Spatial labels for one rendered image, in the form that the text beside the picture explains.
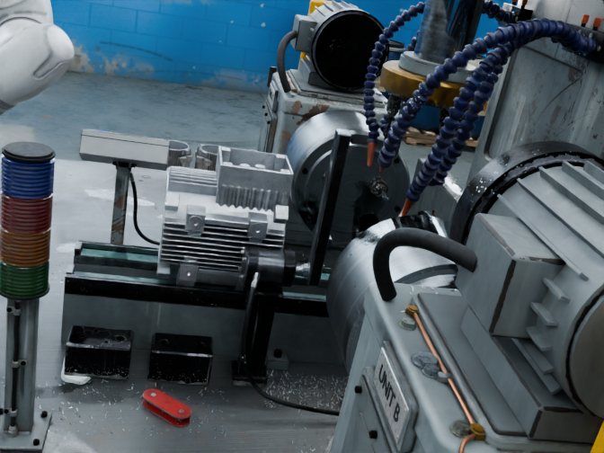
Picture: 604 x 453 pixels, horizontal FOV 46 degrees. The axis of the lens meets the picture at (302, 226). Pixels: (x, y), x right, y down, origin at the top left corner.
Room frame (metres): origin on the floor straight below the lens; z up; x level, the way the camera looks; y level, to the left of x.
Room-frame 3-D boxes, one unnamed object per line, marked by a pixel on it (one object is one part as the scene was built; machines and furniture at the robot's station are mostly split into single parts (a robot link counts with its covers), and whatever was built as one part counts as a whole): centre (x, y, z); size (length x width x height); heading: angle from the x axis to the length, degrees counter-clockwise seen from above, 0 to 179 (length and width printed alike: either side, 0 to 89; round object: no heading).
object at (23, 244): (0.80, 0.33, 1.10); 0.06 x 0.06 x 0.04
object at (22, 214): (0.80, 0.33, 1.14); 0.06 x 0.06 x 0.04
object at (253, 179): (1.15, 0.10, 1.11); 0.12 x 0.11 x 0.07; 102
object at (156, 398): (0.90, 0.15, 0.81); 0.09 x 0.03 x 0.02; 63
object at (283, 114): (1.79, -0.01, 0.99); 0.35 x 0.31 x 0.37; 12
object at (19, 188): (0.80, 0.33, 1.19); 0.06 x 0.06 x 0.04
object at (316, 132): (1.55, -0.06, 1.04); 0.37 x 0.25 x 0.25; 12
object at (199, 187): (1.15, 0.14, 1.01); 0.20 x 0.19 x 0.19; 102
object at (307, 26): (1.82, 0.03, 1.16); 0.33 x 0.26 x 0.42; 12
